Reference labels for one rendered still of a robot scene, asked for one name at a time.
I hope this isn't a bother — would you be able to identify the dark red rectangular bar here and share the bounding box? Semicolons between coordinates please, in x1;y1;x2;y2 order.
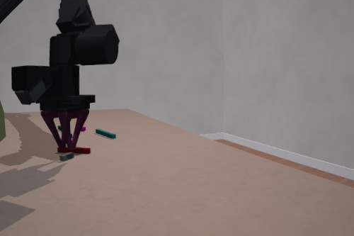
57;147;91;154

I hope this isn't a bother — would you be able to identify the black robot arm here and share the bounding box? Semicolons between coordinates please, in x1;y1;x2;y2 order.
0;0;120;105

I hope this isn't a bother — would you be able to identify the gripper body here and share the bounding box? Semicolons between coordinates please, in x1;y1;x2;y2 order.
35;65;95;113

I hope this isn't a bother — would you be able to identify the turquoise rod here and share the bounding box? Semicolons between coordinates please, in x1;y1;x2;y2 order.
96;129;116;139

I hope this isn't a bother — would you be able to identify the grey rod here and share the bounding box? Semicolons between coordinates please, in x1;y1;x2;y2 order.
59;152;74;162

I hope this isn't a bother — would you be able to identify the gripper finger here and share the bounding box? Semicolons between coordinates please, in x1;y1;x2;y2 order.
58;109;89;151
41;111;66;149

